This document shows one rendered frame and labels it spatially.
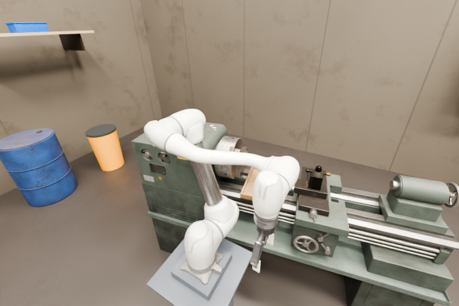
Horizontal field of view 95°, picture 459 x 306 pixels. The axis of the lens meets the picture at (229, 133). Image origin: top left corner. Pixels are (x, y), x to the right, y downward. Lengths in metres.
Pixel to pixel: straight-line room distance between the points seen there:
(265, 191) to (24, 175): 3.09
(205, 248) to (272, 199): 0.57
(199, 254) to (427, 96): 3.16
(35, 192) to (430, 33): 4.95
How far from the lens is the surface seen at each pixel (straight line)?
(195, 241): 1.17
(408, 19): 3.37
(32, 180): 3.47
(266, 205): 0.74
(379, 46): 3.36
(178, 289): 1.41
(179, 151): 0.91
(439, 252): 1.86
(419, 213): 1.75
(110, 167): 3.80
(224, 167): 1.51
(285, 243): 1.81
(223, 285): 1.39
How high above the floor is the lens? 1.99
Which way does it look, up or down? 27 degrees down
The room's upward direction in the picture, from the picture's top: 2 degrees counter-clockwise
